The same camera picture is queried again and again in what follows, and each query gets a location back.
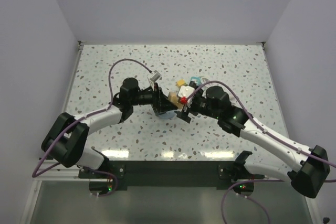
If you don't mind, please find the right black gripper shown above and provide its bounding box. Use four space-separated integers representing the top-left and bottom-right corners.
175 89 221 124

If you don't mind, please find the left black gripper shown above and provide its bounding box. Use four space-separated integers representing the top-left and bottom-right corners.
130 82 177 113

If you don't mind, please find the beige cube socket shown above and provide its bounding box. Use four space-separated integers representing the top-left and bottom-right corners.
168 92 184 109

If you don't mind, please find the yellow green plug adapter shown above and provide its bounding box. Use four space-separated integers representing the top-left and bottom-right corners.
176 80 187 88

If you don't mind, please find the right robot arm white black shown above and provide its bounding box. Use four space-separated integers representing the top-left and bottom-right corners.
177 85 331 198

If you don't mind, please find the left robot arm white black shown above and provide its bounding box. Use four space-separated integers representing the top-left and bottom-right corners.
41 78 177 178

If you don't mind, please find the round light blue socket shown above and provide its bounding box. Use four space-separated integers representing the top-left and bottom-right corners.
159 111 176 120

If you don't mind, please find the teal power strip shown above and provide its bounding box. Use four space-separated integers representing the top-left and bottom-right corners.
188 77 201 89

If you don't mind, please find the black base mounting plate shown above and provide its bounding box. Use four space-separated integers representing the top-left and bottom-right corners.
79 161 265 193

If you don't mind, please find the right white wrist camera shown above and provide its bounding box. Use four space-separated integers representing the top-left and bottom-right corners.
177 86 195 106

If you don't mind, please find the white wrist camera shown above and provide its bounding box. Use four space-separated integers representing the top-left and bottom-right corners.
177 86 195 106
148 70 162 89

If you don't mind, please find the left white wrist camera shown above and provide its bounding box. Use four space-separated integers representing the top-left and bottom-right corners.
148 70 162 89

